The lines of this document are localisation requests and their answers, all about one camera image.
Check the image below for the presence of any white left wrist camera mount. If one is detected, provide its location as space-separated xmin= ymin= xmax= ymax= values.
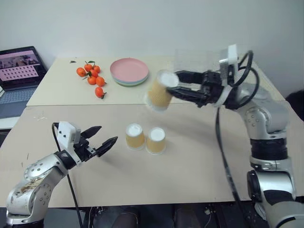
xmin=57 ymin=121 xmax=83 ymax=166

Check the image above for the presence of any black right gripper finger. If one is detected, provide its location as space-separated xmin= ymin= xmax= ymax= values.
xmin=166 ymin=86 xmax=203 ymax=104
xmin=175 ymin=70 xmax=204 ymax=84

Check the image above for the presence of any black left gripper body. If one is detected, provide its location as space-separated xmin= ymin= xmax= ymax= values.
xmin=73 ymin=136 xmax=99 ymax=165

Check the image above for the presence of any light blue plastic plate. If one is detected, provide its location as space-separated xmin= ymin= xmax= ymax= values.
xmin=111 ymin=72 xmax=150 ymax=85

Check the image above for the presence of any black object beside table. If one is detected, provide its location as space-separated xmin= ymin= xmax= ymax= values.
xmin=285 ymin=88 xmax=304 ymax=121

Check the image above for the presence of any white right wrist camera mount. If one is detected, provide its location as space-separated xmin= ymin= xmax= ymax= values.
xmin=214 ymin=44 xmax=239 ymax=107

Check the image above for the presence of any open grey laptop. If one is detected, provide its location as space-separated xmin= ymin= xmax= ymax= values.
xmin=0 ymin=46 xmax=48 ymax=119

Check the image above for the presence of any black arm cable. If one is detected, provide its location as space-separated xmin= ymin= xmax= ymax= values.
xmin=214 ymin=50 xmax=260 ymax=209
xmin=52 ymin=122 xmax=84 ymax=228

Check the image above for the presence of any pink plastic plate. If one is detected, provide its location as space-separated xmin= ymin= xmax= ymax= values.
xmin=109 ymin=58 xmax=150 ymax=81

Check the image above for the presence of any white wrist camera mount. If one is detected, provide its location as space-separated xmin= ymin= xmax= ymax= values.
xmin=214 ymin=44 xmax=239 ymax=107
xmin=57 ymin=121 xmax=83 ymax=166

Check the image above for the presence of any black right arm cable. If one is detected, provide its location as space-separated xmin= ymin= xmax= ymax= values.
xmin=214 ymin=50 xmax=260 ymax=209

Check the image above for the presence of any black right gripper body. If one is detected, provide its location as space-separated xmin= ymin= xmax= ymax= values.
xmin=195 ymin=70 xmax=227 ymax=109

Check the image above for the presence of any yellow paper cup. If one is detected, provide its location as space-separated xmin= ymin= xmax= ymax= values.
xmin=125 ymin=123 xmax=146 ymax=152
xmin=144 ymin=69 xmax=180 ymax=113
xmin=145 ymin=127 xmax=166 ymax=156

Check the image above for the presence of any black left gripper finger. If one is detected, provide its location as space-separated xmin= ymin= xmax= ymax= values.
xmin=80 ymin=125 xmax=103 ymax=140
xmin=95 ymin=136 xmax=119 ymax=158

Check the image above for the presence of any light green plastic plate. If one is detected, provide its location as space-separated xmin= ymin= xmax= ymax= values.
xmin=114 ymin=76 xmax=150 ymax=88

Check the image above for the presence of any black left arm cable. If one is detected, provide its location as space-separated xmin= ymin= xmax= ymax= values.
xmin=52 ymin=122 xmax=84 ymax=228

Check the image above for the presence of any dark rounded shape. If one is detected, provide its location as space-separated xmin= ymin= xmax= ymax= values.
xmin=174 ymin=206 xmax=203 ymax=228
xmin=111 ymin=206 xmax=143 ymax=228

